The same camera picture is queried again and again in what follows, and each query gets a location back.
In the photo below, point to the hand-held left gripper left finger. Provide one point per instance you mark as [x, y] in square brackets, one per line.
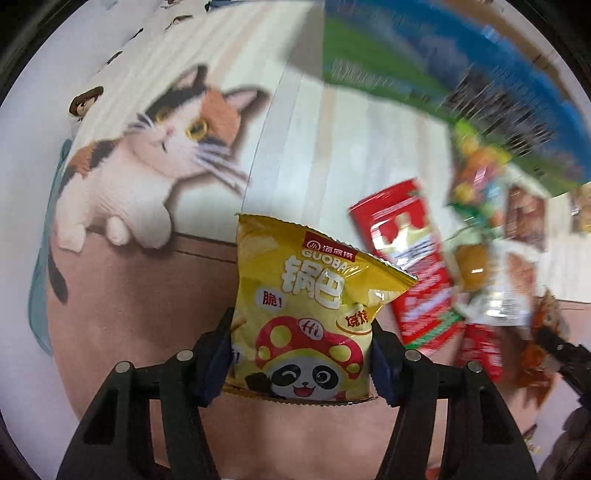
[213, 369]

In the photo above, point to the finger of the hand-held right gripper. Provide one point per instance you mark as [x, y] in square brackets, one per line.
[565, 348]
[577, 381]

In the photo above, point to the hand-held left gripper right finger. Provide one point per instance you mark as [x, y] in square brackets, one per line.
[384, 371]

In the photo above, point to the orange brown snack packet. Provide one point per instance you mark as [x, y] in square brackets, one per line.
[531, 362]

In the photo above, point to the small red snack packet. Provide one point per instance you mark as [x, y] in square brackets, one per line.
[482, 350]

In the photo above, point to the yellow panda snack bag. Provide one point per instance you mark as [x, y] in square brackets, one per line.
[304, 295]

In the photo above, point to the clear packet with yellow pastry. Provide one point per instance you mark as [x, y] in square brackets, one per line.
[473, 267]

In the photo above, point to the blue green printed cardboard box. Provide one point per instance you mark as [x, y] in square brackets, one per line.
[378, 55]

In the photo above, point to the cat printed blanket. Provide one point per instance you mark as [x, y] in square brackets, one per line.
[138, 286]

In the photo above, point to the large red snack packet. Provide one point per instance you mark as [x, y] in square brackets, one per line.
[415, 258]

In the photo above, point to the colourful snack packet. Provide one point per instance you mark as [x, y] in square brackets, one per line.
[480, 184]

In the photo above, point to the blue bed sheet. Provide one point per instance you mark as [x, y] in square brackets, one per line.
[44, 277]

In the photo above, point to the white cat print pillow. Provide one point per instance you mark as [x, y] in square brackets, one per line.
[87, 101]

